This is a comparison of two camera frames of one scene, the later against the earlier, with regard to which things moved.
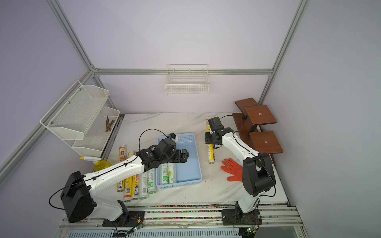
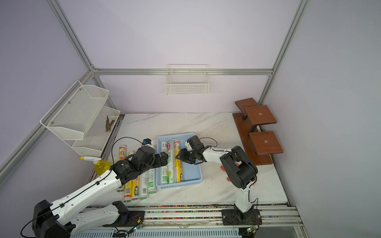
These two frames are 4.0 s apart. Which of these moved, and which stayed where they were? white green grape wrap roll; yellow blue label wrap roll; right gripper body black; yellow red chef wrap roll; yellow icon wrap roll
Moved: right gripper body black
Stayed: white green grape wrap roll; yellow icon wrap roll; yellow red chef wrap roll; yellow blue label wrap roll
